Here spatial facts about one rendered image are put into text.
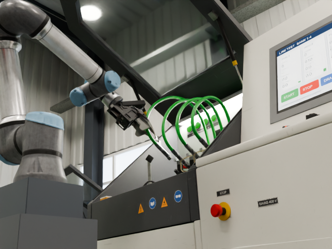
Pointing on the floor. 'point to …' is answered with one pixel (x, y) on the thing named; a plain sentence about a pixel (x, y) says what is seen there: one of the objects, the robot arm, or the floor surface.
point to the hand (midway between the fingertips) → (151, 132)
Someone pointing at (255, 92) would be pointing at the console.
